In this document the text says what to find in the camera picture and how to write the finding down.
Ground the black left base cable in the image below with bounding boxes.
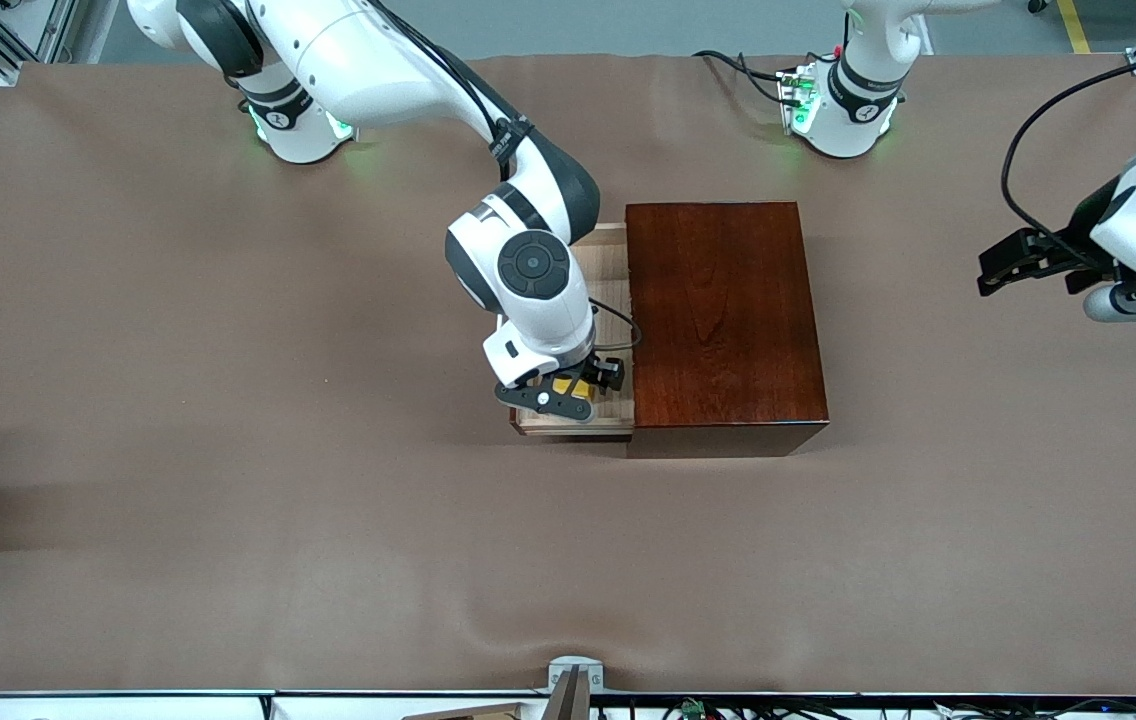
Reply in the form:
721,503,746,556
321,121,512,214
693,48,801,107

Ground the light wood drawer white handle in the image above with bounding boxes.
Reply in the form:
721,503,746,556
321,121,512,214
511,222,637,437

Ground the brown table cloth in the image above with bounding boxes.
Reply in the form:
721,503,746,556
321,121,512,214
0,52,1136,697

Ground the dark brown wooden cabinet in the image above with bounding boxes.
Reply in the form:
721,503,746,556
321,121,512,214
625,201,831,460

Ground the grey metal bracket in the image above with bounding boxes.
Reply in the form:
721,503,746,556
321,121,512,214
540,656,605,720

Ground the aluminium frame with struts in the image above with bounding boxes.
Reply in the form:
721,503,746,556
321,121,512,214
0,0,79,86

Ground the brown cardboard piece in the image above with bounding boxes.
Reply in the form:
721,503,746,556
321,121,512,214
400,702,529,720

